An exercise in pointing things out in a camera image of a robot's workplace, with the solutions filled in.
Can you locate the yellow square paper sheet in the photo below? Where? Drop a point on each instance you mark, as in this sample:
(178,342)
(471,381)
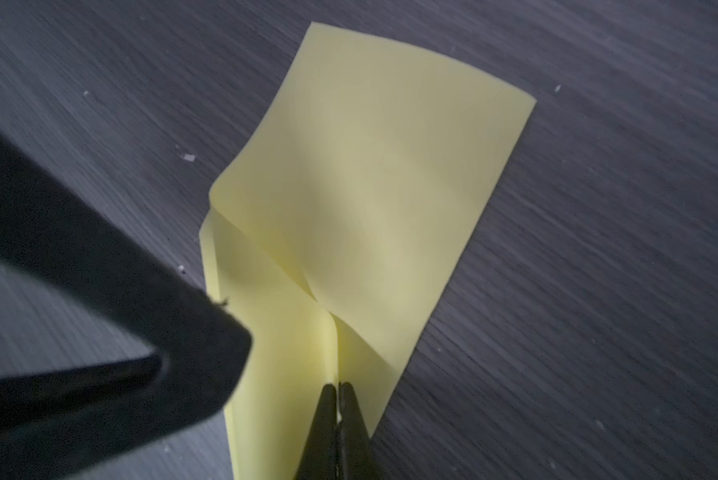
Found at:
(334,232)

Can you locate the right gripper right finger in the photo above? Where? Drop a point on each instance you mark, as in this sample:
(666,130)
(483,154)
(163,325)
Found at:
(354,453)

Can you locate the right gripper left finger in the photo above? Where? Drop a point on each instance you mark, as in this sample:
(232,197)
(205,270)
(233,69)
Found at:
(319,457)

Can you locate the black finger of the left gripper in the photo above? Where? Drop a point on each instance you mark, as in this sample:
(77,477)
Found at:
(103,348)

